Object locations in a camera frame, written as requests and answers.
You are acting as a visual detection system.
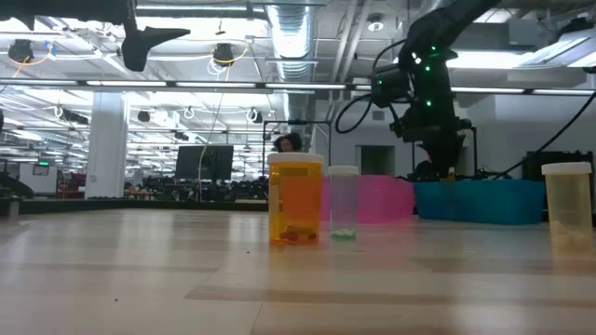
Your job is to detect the pink plastic bin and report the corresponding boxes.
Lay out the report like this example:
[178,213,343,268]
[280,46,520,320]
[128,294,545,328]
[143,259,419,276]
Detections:
[320,174,417,225]

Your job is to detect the person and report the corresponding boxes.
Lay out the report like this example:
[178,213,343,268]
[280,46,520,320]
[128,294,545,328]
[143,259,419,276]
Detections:
[273,131,304,154]

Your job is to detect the black ceiling camera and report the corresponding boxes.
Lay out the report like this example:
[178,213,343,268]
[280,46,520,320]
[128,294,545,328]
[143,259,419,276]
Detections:
[212,42,236,67]

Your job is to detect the silver ventilation duct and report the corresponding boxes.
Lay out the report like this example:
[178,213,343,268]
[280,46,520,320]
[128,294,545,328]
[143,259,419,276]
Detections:
[264,3,322,153]

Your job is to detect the blue plastic bin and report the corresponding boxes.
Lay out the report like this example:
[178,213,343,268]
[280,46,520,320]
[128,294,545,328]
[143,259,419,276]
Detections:
[413,178,548,227]

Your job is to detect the black equipment rack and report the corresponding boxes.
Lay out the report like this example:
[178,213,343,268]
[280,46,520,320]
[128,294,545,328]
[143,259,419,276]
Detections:
[521,150,596,183]

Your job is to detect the large amber pill bottle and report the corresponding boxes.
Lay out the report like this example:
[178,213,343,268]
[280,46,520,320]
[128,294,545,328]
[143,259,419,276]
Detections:
[267,152,326,246]

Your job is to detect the black computer monitor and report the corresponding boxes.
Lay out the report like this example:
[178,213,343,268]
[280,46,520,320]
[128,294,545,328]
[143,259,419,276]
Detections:
[174,144,235,182]

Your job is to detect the clear pill bottle green pills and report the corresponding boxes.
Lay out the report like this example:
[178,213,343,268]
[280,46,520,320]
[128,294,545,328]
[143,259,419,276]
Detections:
[328,165,360,241]

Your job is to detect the long LED light bar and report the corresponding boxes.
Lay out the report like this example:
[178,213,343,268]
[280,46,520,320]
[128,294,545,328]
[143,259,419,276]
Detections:
[0,78,596,97]

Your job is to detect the white building column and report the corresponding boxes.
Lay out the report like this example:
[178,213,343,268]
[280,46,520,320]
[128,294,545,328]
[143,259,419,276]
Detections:
[84,91,130,200]

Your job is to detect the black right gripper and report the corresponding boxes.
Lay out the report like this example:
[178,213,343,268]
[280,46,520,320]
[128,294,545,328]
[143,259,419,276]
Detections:
[390,114,474,181]

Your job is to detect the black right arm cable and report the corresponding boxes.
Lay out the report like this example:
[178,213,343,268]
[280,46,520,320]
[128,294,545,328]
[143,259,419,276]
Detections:
[492,91,596,181]

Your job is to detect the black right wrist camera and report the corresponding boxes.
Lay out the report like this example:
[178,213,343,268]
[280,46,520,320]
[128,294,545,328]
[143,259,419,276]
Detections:
[371,63,412,109]

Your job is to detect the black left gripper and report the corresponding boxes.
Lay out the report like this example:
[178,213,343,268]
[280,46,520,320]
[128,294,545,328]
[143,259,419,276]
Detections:
[0,0,192,73]

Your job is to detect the pale yellow pill bottle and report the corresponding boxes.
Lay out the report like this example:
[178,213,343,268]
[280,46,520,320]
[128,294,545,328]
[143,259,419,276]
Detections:
[541,162,595,252]

